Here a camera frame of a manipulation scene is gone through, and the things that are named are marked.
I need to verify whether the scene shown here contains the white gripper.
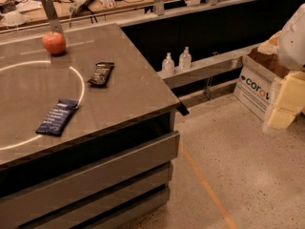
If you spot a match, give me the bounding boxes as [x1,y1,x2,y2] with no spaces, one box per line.
[262,71,305,135]

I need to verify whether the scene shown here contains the black rxbar chocolate bar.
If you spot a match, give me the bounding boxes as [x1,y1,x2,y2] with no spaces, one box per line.
[88,62,114,87]

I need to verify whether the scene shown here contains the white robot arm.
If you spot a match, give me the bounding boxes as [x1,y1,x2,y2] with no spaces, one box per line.
[258,4,305,134]

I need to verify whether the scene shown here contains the blue rxbar bar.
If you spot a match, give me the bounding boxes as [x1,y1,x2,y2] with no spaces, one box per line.
[35,99,78,136]

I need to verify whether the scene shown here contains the white corovan cardboard box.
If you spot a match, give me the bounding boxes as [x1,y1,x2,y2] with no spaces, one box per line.
[234,31,289,120]

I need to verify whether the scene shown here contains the right clear sanitizer bottle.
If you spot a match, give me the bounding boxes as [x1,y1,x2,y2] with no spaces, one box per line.
[179,47,192,70]

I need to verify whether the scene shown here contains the clear sanitizer bottle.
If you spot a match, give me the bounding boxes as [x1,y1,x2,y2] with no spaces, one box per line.
[179,47,192,70]
[162,52,174,76]

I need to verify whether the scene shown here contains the left clear sanitizer bottle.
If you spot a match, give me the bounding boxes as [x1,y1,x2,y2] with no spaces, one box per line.
[162,52,174,76]

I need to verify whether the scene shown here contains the metal railing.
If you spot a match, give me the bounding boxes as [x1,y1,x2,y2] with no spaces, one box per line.
[0,0,305,35]

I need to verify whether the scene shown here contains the grey metal table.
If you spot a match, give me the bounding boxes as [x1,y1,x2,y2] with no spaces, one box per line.
[0,25,179,229]

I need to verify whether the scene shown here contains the red apple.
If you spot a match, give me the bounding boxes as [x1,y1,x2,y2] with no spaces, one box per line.
[42,31,66,54]

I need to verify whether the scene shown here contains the white face mask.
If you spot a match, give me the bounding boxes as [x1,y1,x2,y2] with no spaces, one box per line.
[1,10,27,27]

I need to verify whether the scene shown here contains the grey metal bracket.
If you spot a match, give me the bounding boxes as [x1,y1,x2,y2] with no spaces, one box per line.
[40,0,63,33]

